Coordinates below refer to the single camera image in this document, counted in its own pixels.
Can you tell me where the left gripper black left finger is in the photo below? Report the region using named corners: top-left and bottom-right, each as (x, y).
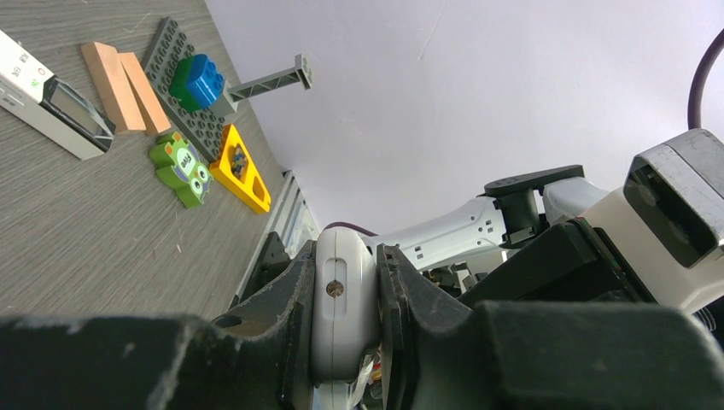
top-left (1, 241), bottom-right (316, 409)

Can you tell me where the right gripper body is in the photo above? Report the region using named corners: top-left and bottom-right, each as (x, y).
top-left (458, 217), bottom-right (657, 308)

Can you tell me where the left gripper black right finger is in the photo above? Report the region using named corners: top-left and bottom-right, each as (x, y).
top-left (377, 245), bottom-right (723, 409)

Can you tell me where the white remote control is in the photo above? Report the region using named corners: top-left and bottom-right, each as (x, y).
top-left (310, 227), bottom-right (381, 409)

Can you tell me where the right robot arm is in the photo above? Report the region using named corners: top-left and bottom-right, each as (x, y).
top-left (362, 165), bottom-right (655, 305)

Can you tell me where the yellow triangular tool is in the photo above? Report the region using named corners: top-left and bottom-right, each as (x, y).
top-left (210, 124), bottom-right (271, 214)

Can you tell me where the green toy with eyes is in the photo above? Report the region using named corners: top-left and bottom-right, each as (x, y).
top-left (149, 132), bottom-right (213, 208)

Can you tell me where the grey lego baseplate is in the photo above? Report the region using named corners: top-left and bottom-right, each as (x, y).
top-left (142, 17), bottom-right (226, 162)

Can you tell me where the green lego brick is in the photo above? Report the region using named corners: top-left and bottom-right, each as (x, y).
top-left (169, 57), bottom-right (200, 113)

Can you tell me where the blue lego brick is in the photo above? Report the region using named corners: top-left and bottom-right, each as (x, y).
top-left (184, 54), bottom-right (225, 109)

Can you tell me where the small grey lego piece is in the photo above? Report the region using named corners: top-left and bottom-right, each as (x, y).
top-left (209, 54), bottom-right (313, 118)

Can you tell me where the right wooden block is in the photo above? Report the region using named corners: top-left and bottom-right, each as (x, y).
top-left (119, 52), bottom-right (172, 138)

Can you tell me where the wooden block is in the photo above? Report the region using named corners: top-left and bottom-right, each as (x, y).
top-left (80, 42), bottom-right (146, 134)
top-left (119, 52), bottom-right (172, 138)

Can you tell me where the left wooden block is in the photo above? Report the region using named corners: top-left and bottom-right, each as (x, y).
top-left (80, 42), bottom-right (146, 134)

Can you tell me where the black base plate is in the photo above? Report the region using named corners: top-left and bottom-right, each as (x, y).
top-left (229, 231), bottom-right (291, 308)

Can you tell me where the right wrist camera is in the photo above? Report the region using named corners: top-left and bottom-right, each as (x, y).
top-left (582, 128), bottom-right (723, 313)

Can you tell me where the aluminium frame rail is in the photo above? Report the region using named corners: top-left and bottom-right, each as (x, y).
top-left (235, 171), bottom-right (319, 296)

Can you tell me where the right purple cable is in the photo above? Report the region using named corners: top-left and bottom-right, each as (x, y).
top-left (686, 26), bottom-right (724, 132)

